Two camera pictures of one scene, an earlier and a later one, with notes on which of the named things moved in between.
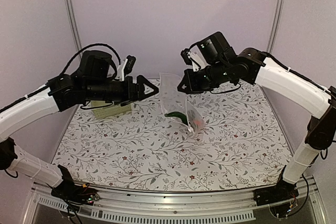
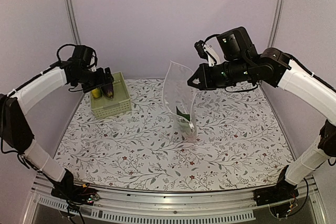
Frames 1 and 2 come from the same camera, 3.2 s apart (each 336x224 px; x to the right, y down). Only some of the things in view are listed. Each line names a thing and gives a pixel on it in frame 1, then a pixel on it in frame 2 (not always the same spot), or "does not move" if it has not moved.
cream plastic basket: (108, 110) does not move
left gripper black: (132, 94) -> (102, 80)
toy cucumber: (191, 115) -> (186, 116)
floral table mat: (243, 144) does not move
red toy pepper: (197, 121) -> (190, 138)
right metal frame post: (279, 11) does not move
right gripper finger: (184, 86) -> (199, 74)
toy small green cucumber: (178, 114) -> (185, 126)
